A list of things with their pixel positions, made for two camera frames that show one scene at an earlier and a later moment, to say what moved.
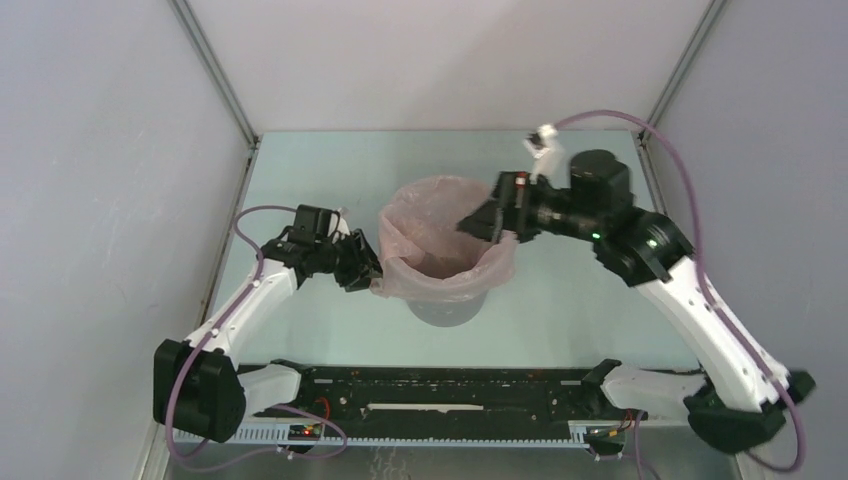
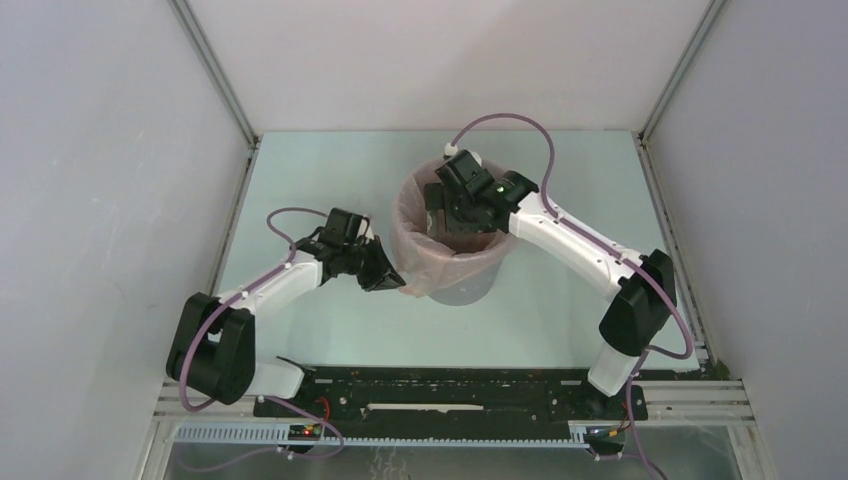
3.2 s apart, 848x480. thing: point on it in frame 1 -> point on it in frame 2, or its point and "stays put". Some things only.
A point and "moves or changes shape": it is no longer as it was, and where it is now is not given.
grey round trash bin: (445, 313) -> (466, 292)
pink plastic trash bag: (423, 254) moves or changes shape
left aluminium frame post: (208, 53) stays put
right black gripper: (507, 209) -> (439, 197)
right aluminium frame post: (685, 67) stays put
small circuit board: (304, 432) stays put
